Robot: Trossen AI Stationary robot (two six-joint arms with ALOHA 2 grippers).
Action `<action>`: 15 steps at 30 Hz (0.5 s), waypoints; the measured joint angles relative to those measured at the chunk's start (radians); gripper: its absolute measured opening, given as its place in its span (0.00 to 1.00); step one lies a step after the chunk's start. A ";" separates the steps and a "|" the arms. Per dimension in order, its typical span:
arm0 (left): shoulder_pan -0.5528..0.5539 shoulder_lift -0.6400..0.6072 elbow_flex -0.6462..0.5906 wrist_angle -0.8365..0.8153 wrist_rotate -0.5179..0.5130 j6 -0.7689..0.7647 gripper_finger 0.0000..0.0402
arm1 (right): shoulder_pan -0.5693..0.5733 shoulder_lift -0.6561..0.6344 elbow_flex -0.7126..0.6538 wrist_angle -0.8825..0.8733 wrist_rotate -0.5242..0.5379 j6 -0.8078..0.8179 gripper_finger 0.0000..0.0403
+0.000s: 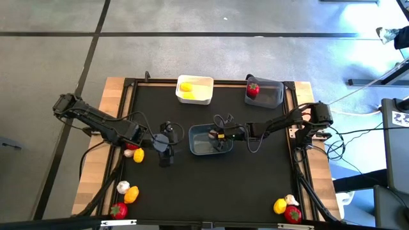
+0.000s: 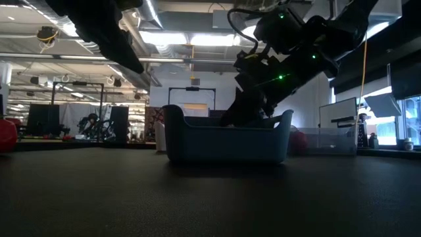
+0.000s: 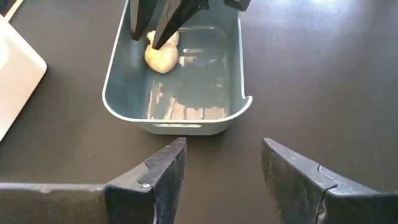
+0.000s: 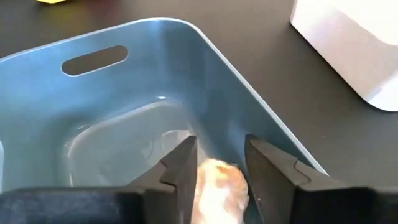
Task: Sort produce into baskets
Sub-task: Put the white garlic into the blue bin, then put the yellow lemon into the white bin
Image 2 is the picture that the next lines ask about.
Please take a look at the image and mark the blue plastic basket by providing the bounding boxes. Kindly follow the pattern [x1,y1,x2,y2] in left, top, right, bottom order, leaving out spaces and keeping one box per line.
[162,104,295,165]

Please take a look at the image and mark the background robot arms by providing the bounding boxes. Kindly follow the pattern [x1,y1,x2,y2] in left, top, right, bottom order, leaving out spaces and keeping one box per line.
[77,113,116,141]

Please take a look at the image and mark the dark bottle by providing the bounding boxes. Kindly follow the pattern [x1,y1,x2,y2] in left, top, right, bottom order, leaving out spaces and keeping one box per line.
[368,132,380,149]

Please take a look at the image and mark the dark metal grater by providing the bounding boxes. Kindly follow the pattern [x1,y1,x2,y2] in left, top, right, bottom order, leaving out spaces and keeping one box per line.
[357,113,370,148]

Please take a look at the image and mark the black gantry frame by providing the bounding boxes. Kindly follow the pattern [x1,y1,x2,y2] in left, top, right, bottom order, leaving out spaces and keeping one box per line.
[51,81,105,142]
[168,86,217,111]

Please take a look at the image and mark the grey translucent plastic basket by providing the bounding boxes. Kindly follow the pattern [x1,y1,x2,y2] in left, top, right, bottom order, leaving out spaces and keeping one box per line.
[288,126,359,156]

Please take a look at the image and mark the silver ventilation duct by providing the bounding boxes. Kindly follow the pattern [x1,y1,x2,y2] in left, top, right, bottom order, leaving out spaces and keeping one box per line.
[22,0,164,90]

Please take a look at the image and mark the ceiling light panel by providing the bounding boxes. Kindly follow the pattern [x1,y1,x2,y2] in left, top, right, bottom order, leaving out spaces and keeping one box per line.
[139,30,188,47]
[189,32,241,47]

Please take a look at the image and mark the ceiling camera with yellow cable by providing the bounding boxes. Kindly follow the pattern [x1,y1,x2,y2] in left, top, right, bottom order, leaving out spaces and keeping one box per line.
[36,26,59,53]

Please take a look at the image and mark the white board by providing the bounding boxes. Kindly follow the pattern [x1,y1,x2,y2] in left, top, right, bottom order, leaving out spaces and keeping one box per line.
[318,97,359,130]

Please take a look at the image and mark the black panel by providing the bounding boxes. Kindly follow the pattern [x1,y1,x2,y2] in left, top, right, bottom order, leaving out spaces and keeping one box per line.
[109,105,130,143]
[26,103,61,136]

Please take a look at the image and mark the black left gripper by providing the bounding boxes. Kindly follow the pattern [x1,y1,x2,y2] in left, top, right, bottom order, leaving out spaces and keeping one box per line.
[45,0,145,74]

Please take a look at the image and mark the patterned panel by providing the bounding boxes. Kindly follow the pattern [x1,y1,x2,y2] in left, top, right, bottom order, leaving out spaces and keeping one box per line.
[144,105,164,143]

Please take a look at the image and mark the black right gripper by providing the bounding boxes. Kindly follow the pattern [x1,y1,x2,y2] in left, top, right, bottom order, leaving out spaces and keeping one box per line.
[220,42,339,128]

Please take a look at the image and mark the black table mat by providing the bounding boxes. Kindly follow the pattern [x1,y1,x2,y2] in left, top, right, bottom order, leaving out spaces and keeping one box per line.
[0,146,421,237]

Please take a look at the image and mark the red toy tomato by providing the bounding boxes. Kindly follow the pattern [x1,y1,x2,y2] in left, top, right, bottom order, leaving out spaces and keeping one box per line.
[289,130,309,154]
[0,118,18,153]

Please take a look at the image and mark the grey hanging panel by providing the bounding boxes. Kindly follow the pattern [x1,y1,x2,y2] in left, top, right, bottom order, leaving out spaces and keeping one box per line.
[364,92,403,119]

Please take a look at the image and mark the yellow hanging cable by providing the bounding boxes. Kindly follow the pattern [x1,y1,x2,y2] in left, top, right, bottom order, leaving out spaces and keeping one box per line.
[353,31,368,132]

